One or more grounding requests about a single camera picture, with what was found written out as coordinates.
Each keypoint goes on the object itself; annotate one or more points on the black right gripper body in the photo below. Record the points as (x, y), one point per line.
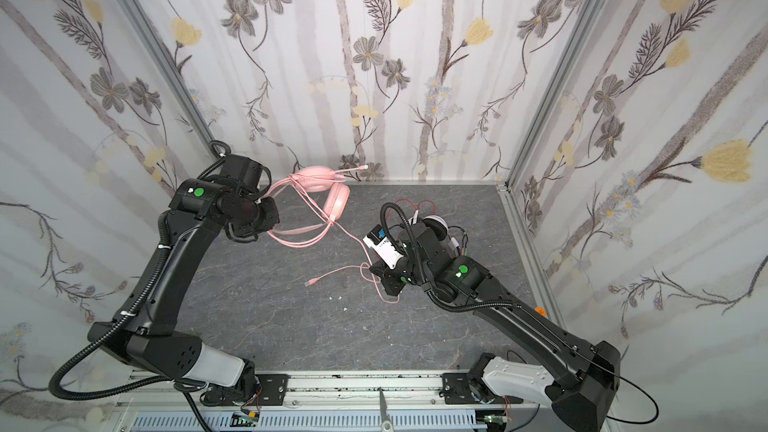
(387, 276)

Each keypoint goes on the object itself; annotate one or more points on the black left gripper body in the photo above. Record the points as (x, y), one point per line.
(267, 213)

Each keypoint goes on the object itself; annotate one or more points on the pink headphones with cable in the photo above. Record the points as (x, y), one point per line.
(325, 192)

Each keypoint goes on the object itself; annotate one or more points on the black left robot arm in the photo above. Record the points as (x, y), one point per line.
(229, 197)

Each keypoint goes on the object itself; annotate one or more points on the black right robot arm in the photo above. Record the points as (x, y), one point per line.
(577, 379)

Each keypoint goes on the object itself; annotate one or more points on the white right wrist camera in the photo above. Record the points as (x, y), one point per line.
(387, 256)

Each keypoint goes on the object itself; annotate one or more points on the white perforated cable duct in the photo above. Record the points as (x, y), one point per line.
(353, 420)

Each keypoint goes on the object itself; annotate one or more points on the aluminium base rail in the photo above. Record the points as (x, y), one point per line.
(379, 391)

